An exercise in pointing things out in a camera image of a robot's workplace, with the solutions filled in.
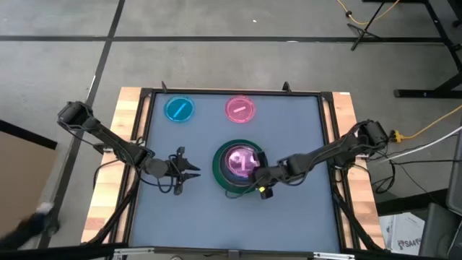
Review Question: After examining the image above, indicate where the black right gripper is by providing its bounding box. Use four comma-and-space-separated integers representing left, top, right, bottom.
248, 151, 289, 189

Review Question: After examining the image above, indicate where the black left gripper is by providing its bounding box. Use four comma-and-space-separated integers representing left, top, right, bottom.
167, 146, 201, 196

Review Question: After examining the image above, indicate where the pink translucent plastic plate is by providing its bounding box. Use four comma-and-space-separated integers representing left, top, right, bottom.
224, 145, 261, 178
224, 95, 257, 124

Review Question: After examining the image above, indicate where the large green plastic plate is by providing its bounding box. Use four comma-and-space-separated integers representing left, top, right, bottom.
212, 139, 269, 191

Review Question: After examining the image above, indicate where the grey-blue table mat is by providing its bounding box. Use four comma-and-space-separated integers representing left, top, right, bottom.
129, 92, 342, 254

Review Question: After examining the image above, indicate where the blue translucent plastic plate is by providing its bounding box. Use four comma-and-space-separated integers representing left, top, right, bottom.
164, 94, 196, 124

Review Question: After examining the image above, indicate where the black rig crossbar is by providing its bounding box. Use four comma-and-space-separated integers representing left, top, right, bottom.
0, 242, 462, 260

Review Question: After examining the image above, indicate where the white printed cardboard box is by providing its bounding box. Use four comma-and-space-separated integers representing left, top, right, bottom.
378, 212, 427, 258

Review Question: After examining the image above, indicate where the brown cardboard panel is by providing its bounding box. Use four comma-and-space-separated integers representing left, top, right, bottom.
0, 119, 58, 239

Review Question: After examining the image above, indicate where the black tripod stand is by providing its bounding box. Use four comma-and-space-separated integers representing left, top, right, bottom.
346, 0, 401, 51

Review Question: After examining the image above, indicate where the person's foot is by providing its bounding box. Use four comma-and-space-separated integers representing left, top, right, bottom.
0, 201, 55, 251

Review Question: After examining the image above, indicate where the black standing desk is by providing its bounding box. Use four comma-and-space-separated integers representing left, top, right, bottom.
393, 0, 462, 99

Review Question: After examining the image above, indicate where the dark grey chair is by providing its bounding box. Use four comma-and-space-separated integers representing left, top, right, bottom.
418, 126, 462, 260

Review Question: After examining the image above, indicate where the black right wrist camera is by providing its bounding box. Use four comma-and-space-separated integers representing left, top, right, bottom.
258, 184, 274, 200

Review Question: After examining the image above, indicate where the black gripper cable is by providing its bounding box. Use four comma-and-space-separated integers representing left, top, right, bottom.
144, 173, 180, 194

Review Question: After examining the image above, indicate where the silver metal bracket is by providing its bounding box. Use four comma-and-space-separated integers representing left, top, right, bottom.
312, 251, 357, 260
113, 246, 157, 256

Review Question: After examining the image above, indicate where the yellow extension cord with plug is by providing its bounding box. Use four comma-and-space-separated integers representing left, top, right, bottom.
389, 103, 462, 143

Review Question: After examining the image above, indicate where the white cable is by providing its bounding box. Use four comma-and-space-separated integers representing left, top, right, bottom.
378, 129, 462, 163

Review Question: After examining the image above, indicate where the black floor cable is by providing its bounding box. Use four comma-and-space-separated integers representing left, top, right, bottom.
388, 158, 462, 165

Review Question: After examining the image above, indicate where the yellow cable with black connector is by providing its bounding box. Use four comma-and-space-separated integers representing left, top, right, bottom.
335, 0, 401, 26

